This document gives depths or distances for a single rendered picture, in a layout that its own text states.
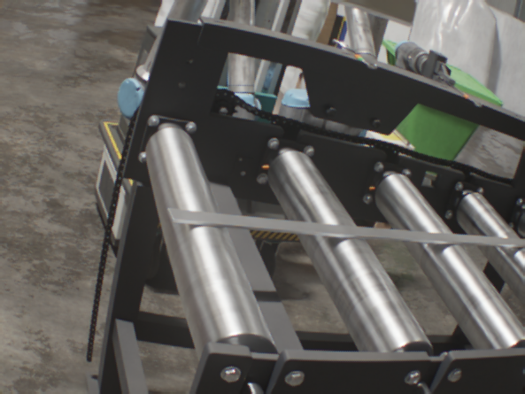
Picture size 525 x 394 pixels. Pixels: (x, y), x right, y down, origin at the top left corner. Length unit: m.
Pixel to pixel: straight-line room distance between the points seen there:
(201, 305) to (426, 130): 3.53
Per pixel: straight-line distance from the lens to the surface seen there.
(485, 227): 1.94
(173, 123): 1.77
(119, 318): 2.01
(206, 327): 1.08
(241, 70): 2.42
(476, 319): 1.43
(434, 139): 4.59
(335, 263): 1.40
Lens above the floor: 1.47
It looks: 22 degrees down
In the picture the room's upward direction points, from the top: 17 degrees clockwise
